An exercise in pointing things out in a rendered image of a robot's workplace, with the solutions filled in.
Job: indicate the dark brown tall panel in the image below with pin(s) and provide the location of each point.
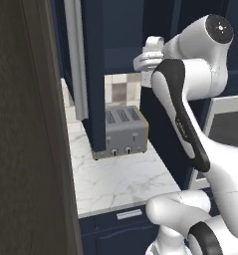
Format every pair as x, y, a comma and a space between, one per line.
27, 132

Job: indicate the navy wall cabinet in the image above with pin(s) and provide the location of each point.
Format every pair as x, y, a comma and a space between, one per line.
123, 33

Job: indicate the navy tall oven cabinet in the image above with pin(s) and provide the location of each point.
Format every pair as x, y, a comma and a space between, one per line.
160, 126

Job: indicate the white framed oven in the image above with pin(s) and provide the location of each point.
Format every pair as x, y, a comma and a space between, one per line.
228, 123

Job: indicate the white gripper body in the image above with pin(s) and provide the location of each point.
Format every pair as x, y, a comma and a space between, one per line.
147, 62

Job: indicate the navy base cabinet door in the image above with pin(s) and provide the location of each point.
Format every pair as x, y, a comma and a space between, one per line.
123, 242

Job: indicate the grey four-slot toaster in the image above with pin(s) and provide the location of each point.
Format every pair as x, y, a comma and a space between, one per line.
125, 131

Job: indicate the navy drawer front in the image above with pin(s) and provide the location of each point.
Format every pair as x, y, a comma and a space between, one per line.
104, 220

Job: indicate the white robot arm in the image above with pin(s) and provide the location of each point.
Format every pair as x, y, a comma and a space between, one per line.
203, 76

